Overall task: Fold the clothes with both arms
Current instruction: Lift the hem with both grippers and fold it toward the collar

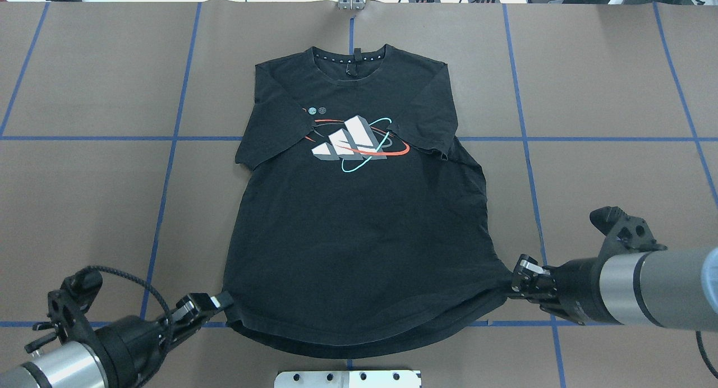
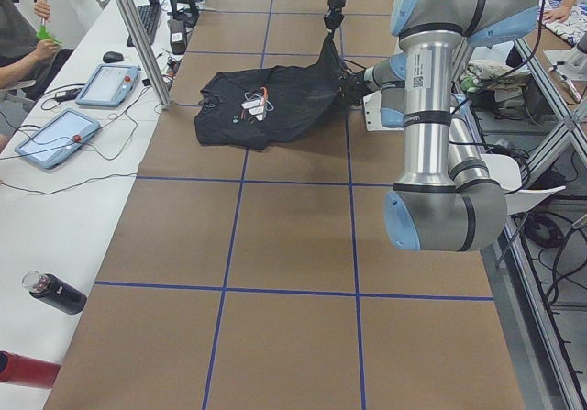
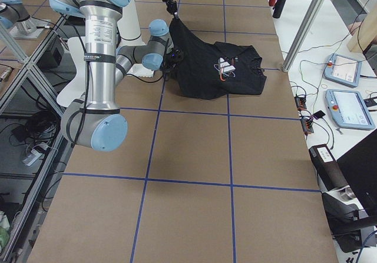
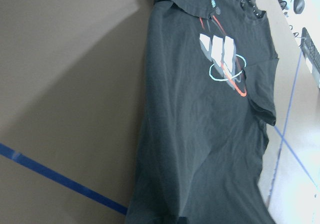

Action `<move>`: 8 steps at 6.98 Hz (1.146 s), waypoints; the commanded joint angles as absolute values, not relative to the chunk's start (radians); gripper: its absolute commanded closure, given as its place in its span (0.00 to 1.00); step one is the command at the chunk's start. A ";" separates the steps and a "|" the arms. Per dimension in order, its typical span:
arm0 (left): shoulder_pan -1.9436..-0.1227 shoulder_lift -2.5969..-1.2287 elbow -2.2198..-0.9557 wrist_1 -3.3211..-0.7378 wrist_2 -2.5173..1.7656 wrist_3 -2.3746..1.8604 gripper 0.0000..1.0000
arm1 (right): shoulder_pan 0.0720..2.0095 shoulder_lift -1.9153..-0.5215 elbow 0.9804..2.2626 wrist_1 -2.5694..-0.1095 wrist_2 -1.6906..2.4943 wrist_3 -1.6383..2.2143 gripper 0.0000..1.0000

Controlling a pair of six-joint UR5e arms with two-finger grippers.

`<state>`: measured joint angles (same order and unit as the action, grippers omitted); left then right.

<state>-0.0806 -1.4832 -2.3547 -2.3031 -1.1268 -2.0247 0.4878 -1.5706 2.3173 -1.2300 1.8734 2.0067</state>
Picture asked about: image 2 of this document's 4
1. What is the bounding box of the black water bottle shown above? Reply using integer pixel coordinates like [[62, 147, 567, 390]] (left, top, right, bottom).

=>
[[21, 271, 87, 315]]

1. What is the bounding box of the green plastic tool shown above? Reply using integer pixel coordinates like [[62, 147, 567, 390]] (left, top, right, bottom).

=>
[[36, 25, 62, 45]]

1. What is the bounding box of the aluminium frame post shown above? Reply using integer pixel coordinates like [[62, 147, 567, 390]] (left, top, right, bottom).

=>
[[116, 0, 172, 110]]

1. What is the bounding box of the black power adapter box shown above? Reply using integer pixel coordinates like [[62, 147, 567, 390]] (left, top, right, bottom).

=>
[[167, 19, 187, 55]]

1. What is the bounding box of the black printed t-shirt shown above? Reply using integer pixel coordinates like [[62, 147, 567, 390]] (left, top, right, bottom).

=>
[[194, 33, 354, 150]]

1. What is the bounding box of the black keyboard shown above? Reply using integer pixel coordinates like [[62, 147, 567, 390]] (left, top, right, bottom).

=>
[[137, 4, 161, 45]]

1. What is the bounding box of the brown paper table cover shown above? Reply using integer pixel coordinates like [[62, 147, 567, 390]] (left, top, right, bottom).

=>
[[46, 0, 524, 409]]

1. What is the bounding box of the red cylinder bottle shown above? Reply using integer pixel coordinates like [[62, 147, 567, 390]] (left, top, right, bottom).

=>
[[1, 351, 61, 389]]

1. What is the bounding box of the white chair seat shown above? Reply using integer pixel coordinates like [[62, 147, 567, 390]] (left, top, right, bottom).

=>
[[481, 153, 566, 216]]

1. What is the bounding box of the seated person grey shirt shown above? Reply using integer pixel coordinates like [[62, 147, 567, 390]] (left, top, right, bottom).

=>
[[1, 0, 72, 100]]

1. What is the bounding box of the far teach pendant tablet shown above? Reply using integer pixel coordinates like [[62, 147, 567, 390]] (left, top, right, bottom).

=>
[[75, 64, 139, 107]]

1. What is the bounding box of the black computer mouse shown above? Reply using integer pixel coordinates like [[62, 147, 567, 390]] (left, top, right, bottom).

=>
[[102, 51, 125, 63]]

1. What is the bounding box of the near teach pendant tablet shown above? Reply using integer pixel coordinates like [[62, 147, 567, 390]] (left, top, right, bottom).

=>
[[14, 109, 102, 170]]

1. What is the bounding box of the teach pendant tablet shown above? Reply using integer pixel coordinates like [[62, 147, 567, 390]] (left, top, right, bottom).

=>
[[14, 109, 102, 170], [75, 64, 139, 107]]

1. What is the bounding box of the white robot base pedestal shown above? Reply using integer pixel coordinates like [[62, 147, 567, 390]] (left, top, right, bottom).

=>
[[362, 91, 404, 132]]

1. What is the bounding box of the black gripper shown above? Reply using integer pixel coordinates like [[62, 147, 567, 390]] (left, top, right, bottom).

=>
[[323, 0, 347, 32], [338, 70, 367, 106]]

